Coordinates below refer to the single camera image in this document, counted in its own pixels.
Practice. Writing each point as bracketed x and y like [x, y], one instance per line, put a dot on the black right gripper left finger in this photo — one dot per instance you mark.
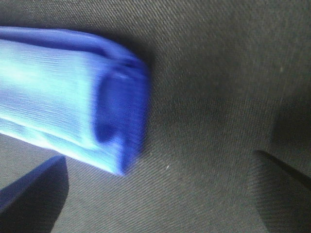
[33, 203]

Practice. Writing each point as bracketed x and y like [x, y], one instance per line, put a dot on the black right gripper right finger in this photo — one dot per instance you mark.
[281, 194]

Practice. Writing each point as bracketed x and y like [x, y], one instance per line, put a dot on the blue microfiber towel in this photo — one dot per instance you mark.
[76, 93]

